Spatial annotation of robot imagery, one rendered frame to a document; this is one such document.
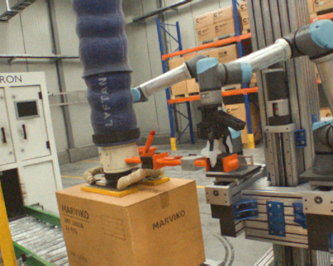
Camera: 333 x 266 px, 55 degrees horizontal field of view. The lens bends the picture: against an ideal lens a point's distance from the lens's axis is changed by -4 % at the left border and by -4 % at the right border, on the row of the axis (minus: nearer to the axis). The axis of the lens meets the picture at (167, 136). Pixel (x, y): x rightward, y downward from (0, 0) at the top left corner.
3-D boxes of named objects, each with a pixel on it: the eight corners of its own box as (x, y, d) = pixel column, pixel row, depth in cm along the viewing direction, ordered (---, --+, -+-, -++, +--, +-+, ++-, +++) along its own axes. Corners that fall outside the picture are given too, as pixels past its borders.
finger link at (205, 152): (202, 166, 114) (206, 140, 115) (215, 167, 109) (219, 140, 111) (196, 164, 112) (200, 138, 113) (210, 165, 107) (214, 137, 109)
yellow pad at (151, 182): (111, 180, 173) (110, 171, 173) (127, 176, 180) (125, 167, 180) (154, 186, 148) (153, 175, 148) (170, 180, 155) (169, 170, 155)
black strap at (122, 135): (84, 144, 156) (82, 135, 156) (123, 136, 172) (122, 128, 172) (110, 143, 140) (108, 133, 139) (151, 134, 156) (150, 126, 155)
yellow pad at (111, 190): (80, 190, 160) (78, 180, 160) (97, 185, 167) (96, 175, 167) (120, 198, 135) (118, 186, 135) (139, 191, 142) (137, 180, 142)
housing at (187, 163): (181, 170, 123) (179, 159, 123) (193, 166, 128) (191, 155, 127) (195, 171, 118) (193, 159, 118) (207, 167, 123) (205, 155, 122)
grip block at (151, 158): (140, 169, 138) (138, 155, 138) (157, 164, 145) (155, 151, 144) (153, 170, 132) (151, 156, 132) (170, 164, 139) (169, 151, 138)
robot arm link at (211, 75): (223, 56, 109) (200, 57, 107) (227, 88, 110) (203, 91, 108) (214, 60, 117) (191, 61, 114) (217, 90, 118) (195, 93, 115)
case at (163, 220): (68, 265, 168) (54, 191, 165) (127, 238, 196) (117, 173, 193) (142, 303, 125) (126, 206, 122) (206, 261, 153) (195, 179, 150)
